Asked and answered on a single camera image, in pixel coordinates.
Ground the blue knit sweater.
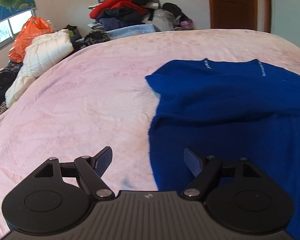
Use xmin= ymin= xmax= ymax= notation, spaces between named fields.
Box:
xmin=146 ymin=59 xmax=300 ymax=239

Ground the dark clothes pile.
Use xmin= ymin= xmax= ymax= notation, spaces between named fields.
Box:
xmin=89 ymin=0 xmax=194 ymax=31

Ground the pink floral bed blanket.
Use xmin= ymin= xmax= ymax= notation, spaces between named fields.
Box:
xmin=0 ymin=29 xmax=300 ymax=238

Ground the white quilted jacket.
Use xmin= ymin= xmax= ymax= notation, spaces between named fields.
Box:
xmin=5 ymin=29 xmax=74 ymax=108

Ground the leopard print fuzzy hat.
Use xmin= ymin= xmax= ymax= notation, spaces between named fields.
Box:
xmin=84 ymin=30 xmax=110 ymax=46

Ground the light blue knit garment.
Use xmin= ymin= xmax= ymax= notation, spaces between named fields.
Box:
xmin=106 ymin=24 xmax=160 ymax=40

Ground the purple plastic bag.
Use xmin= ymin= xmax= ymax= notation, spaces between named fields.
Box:
xmin=180 ymin=19 xmax=194 ymax=30

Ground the orange plastic bag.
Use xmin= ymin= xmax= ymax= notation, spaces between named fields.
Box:
xmin=8 ymin=16 xmax=55 ymax=63

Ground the brown wooden door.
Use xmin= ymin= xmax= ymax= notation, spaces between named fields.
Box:
xmin=209 ymin=0 xmax=271 ymax=33

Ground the red garment on pile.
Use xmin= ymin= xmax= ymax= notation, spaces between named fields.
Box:
xmin=89 ymin=0 xmax=148 ymax=20

